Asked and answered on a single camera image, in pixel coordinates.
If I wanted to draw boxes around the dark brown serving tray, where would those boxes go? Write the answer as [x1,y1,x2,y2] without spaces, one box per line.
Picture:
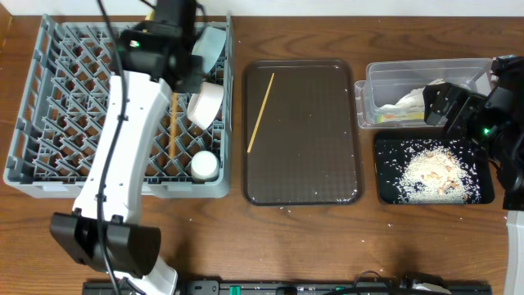
[242,59,364,207]

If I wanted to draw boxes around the white paper cup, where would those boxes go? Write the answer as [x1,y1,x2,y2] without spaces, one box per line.
[190,151,219,183]

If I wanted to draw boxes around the light blue bowl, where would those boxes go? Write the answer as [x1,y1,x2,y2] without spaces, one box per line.
[192,26,227,74]

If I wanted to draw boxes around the green yellow snack wrapper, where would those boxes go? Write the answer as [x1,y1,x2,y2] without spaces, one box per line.
[377,112,424,124]

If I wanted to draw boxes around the spilled rice food waste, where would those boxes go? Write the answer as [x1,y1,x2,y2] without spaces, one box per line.
[378,138,482,204]

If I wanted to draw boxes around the yellow round plate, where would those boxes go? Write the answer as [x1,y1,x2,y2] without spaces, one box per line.
[145,11,155,20]

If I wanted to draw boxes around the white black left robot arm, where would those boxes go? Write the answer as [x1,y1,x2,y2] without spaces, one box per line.
[50,0,203,294]

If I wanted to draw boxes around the white tissue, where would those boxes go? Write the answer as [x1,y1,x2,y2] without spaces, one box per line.
[379,87,425,111]

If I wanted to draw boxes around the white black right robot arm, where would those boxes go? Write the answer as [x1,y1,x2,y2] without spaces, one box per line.
[422,55,523,294]

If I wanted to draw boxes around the black rectangular bin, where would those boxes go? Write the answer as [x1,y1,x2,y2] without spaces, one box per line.
[373,129,495,206]

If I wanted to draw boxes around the grey plastic dish rack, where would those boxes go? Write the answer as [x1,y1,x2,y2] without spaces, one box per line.
[3,16,235,198]

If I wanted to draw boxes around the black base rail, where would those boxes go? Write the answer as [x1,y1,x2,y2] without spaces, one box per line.
[81,272,492,295]

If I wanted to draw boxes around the clear plastic container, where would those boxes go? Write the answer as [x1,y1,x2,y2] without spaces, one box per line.
[355,58,492,129]

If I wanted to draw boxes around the pink bowl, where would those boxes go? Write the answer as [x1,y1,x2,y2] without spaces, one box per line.
[187,82,224,130]

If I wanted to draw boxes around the wooden chopstick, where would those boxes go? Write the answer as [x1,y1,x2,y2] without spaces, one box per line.
[246,72,275,154]
[169,93,178,159]

